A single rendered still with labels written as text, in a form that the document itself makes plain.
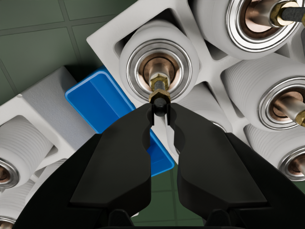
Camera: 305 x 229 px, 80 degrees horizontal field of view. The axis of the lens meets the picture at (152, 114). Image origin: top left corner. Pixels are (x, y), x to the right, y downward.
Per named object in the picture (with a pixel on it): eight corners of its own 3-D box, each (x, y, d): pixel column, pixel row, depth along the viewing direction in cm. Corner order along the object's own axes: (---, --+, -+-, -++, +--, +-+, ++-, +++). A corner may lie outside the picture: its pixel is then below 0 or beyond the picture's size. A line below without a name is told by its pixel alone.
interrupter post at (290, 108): (292, 91, 22) (312, 103, 20) (299, 103, 23) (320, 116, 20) (273, 102, 23) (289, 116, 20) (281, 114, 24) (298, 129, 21)
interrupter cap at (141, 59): (188, 31, 19) (189, 32, 19) (194, 96, 23) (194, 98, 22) (118, 45, 20) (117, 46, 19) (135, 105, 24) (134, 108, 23)
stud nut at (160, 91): (163, 84, 15) (163, 88, 14) (175, 99, 15) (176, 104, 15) (144, 97, 15) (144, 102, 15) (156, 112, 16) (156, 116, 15)
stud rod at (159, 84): (160, 71, 20) (161, 102, 13) (165, 77, 20) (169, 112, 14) (152, 76, 20) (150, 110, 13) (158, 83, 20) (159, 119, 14)
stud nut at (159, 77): (162, 70, 18) (162, 72, 17) (172, 83, 19) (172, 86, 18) (146, 82, 19) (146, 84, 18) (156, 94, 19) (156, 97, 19)
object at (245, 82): (243, 29, 35) (312, 47, 20) (266, 65, 39) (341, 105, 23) (202, 64, 39) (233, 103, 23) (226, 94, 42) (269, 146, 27)
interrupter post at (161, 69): (167, 60, 21) (169, 68, 18) (170, 80, 22) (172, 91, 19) (146, 64, 21) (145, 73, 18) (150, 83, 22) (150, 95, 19)
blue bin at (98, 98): (81, 75, 47) (60, 94, 37) (115, 52, 44) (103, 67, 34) (143, 151, 60) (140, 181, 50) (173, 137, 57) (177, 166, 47)
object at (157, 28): (178, 12, 34) (198, 18, 18) (184, 63, 39) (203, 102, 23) (128, 23, 35) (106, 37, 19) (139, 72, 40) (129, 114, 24)
